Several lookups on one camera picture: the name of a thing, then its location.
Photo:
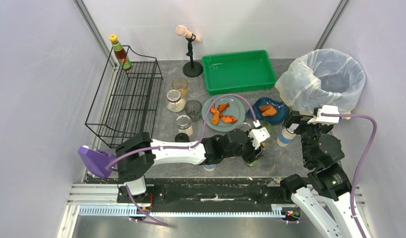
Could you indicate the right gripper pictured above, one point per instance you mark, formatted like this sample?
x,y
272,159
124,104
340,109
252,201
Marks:
x,y
296,120

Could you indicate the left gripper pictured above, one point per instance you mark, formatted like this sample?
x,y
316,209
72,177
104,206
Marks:
x,y
253,153

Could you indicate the blue label spice jar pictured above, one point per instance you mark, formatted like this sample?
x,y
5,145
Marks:
x,y
285,138
209,168

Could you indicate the black lid spice jar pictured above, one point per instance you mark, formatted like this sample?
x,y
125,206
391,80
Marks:
x,y
181,137

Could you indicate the sauce bottle yellow cap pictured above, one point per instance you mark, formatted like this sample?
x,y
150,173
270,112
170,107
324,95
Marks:
x,y
252,163

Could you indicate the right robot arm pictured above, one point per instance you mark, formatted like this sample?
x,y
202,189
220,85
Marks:
x,y
321,153

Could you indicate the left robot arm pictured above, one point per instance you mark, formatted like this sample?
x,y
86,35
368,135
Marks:
x,y
138,154

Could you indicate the glass jar near green cup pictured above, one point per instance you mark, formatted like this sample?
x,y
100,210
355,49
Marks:
x,y
245,126

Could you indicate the green glass cup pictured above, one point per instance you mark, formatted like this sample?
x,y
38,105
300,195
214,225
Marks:
x,y
267,125

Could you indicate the dark blue leaf plate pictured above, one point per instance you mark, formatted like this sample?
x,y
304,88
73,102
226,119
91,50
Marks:
x,y
281,107

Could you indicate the orange fried chicken piece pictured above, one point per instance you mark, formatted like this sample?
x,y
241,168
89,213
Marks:
x,y
229,119

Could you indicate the orange breaded food piece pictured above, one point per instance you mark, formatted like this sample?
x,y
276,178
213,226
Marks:
x,y
269,112

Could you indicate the grey round plate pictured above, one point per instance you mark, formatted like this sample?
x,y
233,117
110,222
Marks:
x,y
236,109

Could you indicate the brown fried food piece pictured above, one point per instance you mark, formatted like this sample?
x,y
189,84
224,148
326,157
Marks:
x,y
265,108

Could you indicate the orange breaded chicken strip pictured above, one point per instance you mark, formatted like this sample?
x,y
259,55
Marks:
x,y
215,118

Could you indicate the orange chicken drumstick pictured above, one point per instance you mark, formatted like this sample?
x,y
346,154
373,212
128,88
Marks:
x,y
222,107

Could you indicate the orange chicken wing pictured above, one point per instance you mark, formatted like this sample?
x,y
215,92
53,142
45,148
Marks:
x,y
214,111

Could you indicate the trash bin with plastic bag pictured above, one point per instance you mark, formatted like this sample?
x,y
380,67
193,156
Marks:
x,y
322,77

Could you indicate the small glass jar rice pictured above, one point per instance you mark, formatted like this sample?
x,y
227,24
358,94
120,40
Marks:
x,y
184,125

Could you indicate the smoky grey glass cup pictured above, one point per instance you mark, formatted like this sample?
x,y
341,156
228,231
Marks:
x,y
193,109

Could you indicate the green plastic tray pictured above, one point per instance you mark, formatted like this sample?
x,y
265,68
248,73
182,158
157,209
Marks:
x,y
238,72

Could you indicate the glass jar silver rim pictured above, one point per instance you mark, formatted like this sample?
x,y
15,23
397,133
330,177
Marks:
x,y
176,102

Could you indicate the amber glass cup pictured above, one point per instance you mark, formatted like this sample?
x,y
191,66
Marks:
x,y
181,84

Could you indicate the black microphone stand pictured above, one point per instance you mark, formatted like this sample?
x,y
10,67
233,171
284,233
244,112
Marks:
x,y
192,68

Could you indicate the beige microphone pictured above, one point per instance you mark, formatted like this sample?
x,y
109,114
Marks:
x,y
182,31

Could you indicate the purple plastic base cover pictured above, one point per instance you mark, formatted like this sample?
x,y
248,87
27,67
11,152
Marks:
x,y
96,161

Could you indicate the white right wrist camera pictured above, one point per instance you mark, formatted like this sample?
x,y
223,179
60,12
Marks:
x,y
325,115

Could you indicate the black wire rack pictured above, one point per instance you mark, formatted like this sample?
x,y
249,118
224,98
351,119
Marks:
x,y
126,101

